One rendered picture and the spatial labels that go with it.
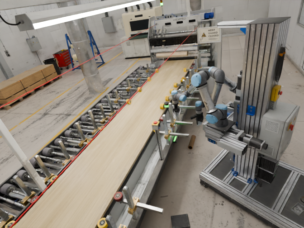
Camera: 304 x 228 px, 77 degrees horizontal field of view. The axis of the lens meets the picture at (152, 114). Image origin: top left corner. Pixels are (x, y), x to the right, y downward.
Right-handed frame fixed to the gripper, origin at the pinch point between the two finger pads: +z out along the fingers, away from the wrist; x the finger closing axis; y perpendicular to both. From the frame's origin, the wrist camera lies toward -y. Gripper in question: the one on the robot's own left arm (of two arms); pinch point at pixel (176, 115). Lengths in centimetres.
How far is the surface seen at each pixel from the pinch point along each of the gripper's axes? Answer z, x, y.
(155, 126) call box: -19, -25, 47
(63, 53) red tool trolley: 28, -474, -698
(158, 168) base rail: 31, -29, 59
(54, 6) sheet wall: -166, -512, -864
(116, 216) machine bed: 34, -69, 108
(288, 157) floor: 101, 158, -4
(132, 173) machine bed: 21, -55, 71
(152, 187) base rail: 31, -35, 82
